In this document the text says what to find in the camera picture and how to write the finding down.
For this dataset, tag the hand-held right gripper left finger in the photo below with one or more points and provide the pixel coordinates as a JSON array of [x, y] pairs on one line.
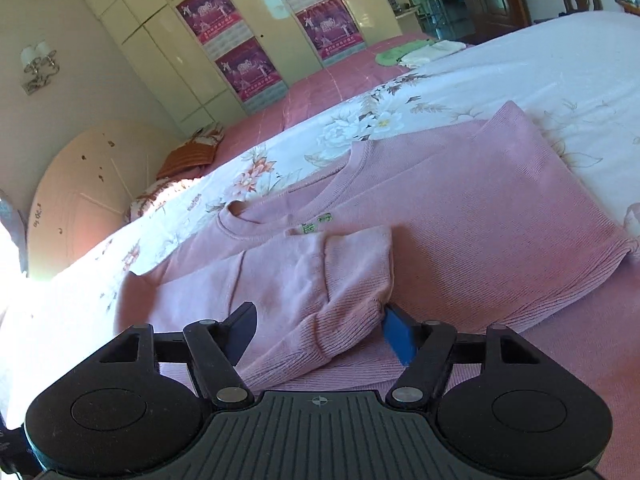
[[244, 324]]

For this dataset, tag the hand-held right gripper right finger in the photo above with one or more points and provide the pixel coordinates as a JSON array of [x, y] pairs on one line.
[[398, 332]]

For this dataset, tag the pink knit sweater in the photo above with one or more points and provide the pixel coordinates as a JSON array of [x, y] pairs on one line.
[[450, 200]]

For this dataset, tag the orange striped pillow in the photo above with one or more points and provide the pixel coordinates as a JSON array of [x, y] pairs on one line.
[[187, 157]]

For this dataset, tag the cream headboard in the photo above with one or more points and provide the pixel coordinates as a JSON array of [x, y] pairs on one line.
[[90, 180]]

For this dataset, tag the green cloth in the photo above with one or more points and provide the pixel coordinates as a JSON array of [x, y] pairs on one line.
[[397, 55]]

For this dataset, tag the white cloth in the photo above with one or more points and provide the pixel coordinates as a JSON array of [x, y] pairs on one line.
[[435, 52]]

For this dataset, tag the cream wardrobe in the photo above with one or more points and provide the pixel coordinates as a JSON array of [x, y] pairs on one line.
[[165, 45]]

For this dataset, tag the white floral bed sheet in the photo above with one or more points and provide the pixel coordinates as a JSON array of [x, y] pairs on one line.
[[550, 70]]

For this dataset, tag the purple wall poster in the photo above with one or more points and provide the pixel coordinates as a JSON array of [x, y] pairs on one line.
[[327, 27], [250, 70], [210, 15]]

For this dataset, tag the wall lamp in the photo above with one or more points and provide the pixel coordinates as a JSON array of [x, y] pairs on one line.
[[37, 67]]

